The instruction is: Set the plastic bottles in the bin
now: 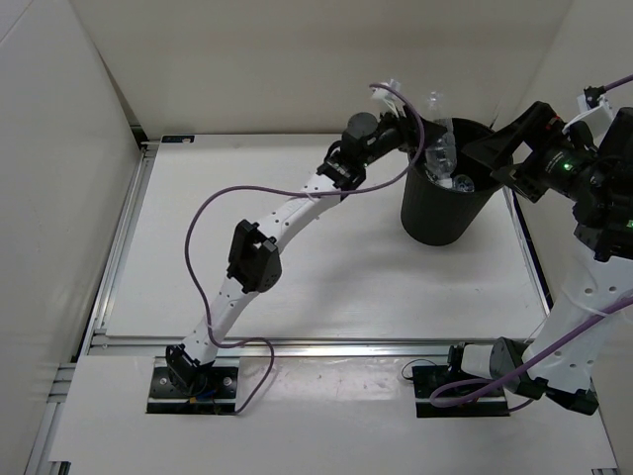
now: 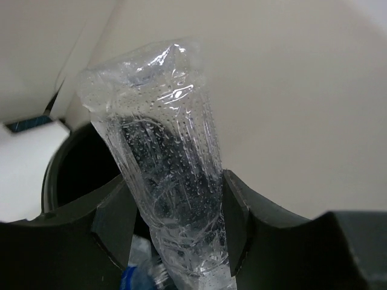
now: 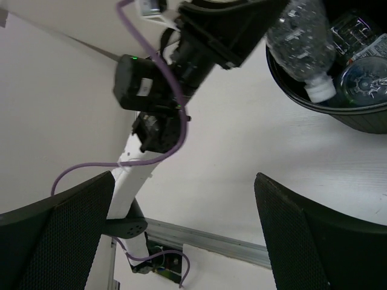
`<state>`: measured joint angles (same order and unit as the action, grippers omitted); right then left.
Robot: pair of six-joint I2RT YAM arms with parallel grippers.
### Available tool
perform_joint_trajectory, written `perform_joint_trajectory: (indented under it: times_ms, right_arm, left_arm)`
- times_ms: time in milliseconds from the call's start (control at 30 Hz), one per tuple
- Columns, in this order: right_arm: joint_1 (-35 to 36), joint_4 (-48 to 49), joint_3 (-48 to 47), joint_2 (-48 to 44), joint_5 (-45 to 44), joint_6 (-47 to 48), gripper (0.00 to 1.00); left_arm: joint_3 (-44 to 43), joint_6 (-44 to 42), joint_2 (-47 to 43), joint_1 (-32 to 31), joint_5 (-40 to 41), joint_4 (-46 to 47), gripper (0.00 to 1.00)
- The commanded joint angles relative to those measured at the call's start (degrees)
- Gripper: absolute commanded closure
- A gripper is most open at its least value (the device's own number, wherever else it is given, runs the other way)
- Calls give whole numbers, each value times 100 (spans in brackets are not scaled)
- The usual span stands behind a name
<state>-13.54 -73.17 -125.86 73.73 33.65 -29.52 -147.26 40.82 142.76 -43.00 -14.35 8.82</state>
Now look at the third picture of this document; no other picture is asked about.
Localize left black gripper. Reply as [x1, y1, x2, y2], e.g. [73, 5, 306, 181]
[172, 1, 289, 97]

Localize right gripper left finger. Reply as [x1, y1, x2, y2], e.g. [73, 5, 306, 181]
[1, 172, 115, 289]

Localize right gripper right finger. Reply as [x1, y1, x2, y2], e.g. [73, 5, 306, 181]
[254, 173, 386, 289]

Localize clear plastic bottle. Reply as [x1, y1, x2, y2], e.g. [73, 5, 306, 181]
[265, 1, 336, 103]

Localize orange label plastic bottle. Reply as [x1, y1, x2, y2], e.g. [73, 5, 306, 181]
[330, 9, 386, 66]

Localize blue label plastic bottle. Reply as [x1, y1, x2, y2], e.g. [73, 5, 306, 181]
[327, 56, 386, 108]

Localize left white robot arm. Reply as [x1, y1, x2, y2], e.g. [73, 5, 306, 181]
[108, 1, 286, 272]

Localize black plastic waste bin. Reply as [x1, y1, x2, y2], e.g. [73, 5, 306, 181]
[264, 0, 387, 134]

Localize aluminium frame rail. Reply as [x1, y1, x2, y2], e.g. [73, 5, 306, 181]
[115, 219, 276, 289]

